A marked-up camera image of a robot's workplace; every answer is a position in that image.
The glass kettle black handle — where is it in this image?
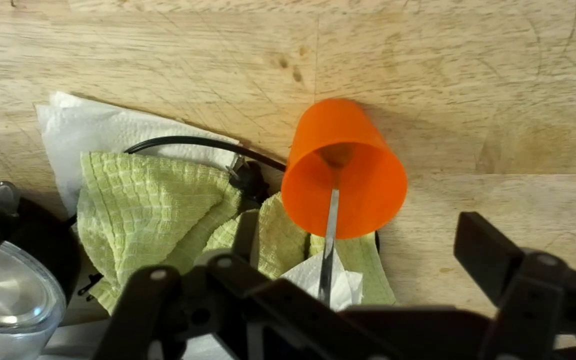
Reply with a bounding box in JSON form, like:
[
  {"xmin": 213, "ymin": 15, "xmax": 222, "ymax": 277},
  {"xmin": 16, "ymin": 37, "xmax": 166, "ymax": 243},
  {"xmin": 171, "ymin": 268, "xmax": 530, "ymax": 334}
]
[{"xmin": 0, "ymin": 179, "xmax": 84, "ymax": 360}]

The light green waffle cloth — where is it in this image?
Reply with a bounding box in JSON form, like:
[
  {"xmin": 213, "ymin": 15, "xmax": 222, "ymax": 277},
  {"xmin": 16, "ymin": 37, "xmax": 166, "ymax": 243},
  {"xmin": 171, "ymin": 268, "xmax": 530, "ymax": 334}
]
[{"xmin": 76, "ymin": 149, "xmax": 398, "ymax": 315}]

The metal utensil handle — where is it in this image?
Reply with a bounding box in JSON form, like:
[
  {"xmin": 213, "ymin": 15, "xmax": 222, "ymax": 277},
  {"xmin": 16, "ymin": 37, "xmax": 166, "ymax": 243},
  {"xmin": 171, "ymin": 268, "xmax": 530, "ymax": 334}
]
[{"xmin": 317, "ymin": 186, "xmax": 341, "ymax": 308}]

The orange plastic cup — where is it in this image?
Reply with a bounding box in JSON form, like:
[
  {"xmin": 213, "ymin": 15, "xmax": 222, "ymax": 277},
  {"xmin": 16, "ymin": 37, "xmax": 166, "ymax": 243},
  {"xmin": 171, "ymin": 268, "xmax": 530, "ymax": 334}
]
[{"xmin": 280, "ymin": 97, "xmax": 409, "ymax": 242}]

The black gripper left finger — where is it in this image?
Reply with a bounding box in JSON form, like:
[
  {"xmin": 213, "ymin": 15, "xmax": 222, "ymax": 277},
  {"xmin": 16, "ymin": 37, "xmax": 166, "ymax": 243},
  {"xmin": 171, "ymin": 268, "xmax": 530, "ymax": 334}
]
[{"xmin": 94, "ymin": 252, "xmax": 396, "ymax": 360}]

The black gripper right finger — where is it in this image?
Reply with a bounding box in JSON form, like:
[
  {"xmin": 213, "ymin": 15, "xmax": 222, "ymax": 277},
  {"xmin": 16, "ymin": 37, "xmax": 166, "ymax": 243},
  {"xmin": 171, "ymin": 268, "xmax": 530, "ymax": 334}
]
[{"xmin": 452, "ymin": 210, "xmax": 576, "ymax": 360}]

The black power cord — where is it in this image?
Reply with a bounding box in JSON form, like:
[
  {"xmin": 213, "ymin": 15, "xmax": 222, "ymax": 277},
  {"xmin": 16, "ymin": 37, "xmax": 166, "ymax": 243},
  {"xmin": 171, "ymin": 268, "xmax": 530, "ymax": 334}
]
[{"xmin": 124, "ymin": 134, "xmax": 288, "ymax": 202}]

